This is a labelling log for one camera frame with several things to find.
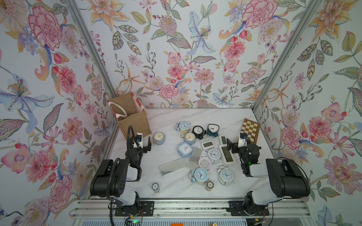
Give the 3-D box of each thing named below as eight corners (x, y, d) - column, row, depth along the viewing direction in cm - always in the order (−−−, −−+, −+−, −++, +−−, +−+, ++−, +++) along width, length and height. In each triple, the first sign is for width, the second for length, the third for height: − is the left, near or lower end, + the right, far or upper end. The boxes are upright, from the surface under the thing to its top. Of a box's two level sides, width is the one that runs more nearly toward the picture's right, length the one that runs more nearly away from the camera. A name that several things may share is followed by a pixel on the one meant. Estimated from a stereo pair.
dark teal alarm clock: (207, 137, 104) (208, 134, 101) (206, 127, 110) (207, 124, 107) (219, 137, 104) (220, 134, 101) (217, 127, 110) (218, 124, 107)
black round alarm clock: (199, 140, 102) (199, 138, 99) (190, 131, 107) (190, 129, 104) (207, 134, 105) (208, 132, 103) (198, 126, 110) (198, 123, 108)
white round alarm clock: (209, 163, 91) (209, 161, 89) (207, 150, 97) (208, 148, 94) (221, 163, 91) (222, 161, 89) (218, 150, 97) (219, 148, 94)
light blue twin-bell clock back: (174, 133, 105) (174, 131, 103) (174, 123, 111) (174, 121, 109) (190, 133, 105) (191, 131, 103) (190, 123, 111) (190, 121, 109)
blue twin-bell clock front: (188, 184, 83) (188, 182, 80) (188, 170, 89) (188, 167, 85) (208, 184, 83) (209, 182, 80) (206, 170, 89) (207, 167, 85)
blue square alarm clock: (176, 157, 94) (176, 155, 92) (177, 144, 100) (177, 142, 98) (193, 157, 94) (193, 155, 92) (192, 144, 100) (193, 142, 98)
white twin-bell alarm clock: (219, 185, 83) (220, 183, 80) (216, 167, 89) (217, 165, 86) (233, 185, 83) (235, 183, 80) (229, 167, 89) (230, 165, 86)
